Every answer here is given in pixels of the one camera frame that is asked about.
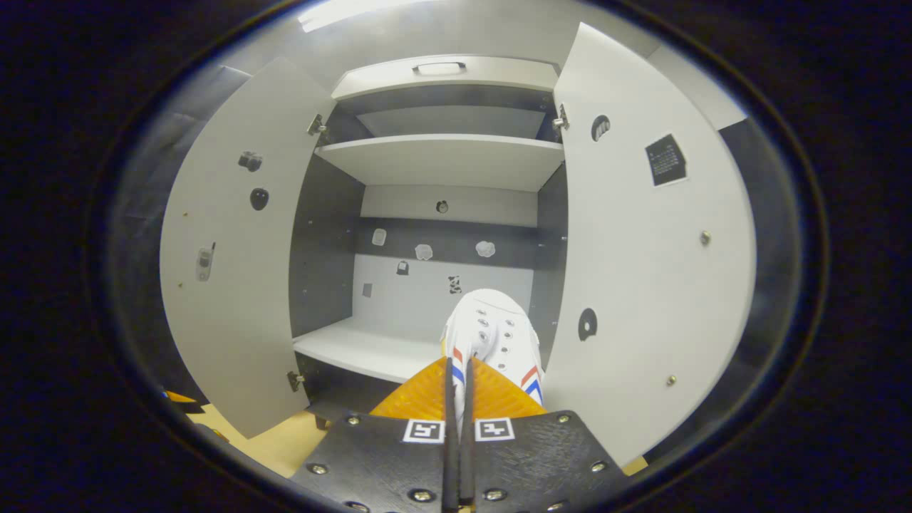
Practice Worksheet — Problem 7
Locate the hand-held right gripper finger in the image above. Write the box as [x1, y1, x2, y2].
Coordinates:
[291, 356, 460, 513]
[460, 356, 631, 513]

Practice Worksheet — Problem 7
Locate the white cabinet door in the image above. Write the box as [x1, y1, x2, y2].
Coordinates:
[159, 57, 337, 439]
[543, 21, 757, 467]

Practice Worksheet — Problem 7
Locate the white striped shoe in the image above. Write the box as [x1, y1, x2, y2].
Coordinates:
[440, 289, 546, 421]

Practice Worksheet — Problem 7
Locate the white cabinet shelf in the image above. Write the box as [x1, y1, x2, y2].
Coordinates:
[292, 317, 446, 384]
[315, 134, 565, 193]

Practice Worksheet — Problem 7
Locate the white cabinet drawer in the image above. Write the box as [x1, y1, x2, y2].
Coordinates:
[331, 56, 560, 100]

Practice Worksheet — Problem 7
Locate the black backdrop cloth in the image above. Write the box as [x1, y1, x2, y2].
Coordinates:
[107, 64, 809, 464]

